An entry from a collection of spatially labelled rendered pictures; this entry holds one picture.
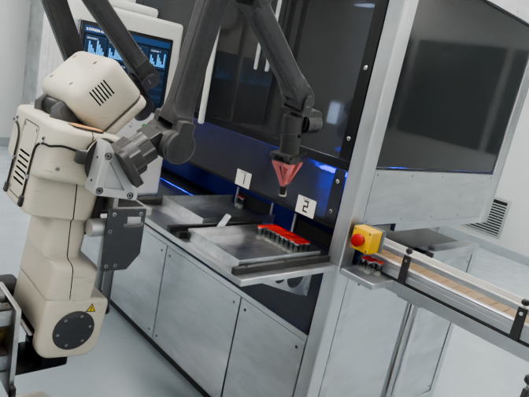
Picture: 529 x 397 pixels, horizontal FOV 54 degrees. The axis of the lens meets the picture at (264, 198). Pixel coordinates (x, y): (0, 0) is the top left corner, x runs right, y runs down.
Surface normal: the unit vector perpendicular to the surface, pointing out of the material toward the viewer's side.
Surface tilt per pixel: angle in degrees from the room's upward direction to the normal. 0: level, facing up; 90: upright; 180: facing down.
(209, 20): 97
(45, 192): 90
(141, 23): 90
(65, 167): 90
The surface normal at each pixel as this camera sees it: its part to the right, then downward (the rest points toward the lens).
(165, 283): -0.73, 0.01
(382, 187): 0.65, 0.30
